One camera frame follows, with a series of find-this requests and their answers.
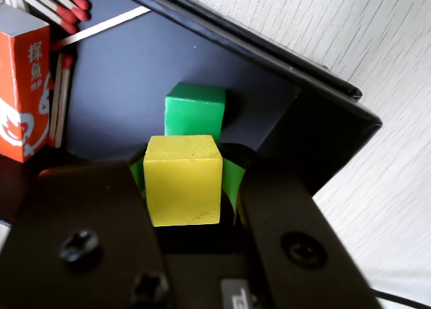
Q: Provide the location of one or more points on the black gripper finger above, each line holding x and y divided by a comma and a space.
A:
84, 228
296, 238

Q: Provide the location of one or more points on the yellow wooden cube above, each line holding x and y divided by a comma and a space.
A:
183, 184

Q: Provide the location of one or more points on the green wooden cube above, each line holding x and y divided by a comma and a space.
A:
195, 113

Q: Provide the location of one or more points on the black cardboard box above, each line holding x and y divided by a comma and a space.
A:
134, 87

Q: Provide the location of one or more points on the orange matchbox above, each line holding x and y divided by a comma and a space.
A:
23, 97

